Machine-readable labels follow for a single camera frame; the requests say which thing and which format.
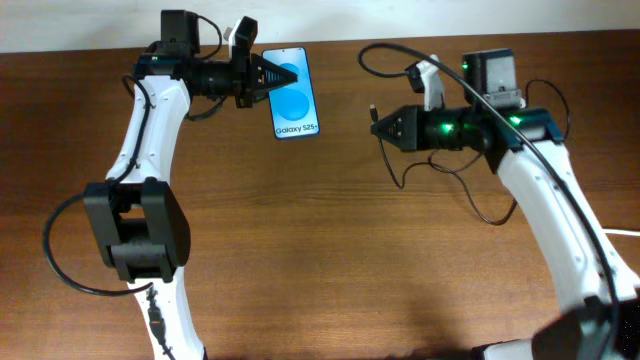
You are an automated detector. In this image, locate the blue screen Galaxy smartphone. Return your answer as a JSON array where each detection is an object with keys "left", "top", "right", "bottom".
[{"left": 262, "top": 47, "right": 320, "bottom": 140}]

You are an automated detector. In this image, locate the black USB charging cable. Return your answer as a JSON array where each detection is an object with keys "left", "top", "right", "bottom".
[{"left": 368, "top": 78, "right": 572, "bottom": 227}]

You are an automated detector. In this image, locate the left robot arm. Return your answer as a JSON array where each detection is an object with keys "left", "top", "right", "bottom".
[{"left": 84, "top": 10, "right": 297, "bottom": 359}]

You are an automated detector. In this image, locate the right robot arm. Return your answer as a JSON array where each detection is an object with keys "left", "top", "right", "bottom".
[{"left": 371, "top": 48, "right": 639, "bottom": 359}]

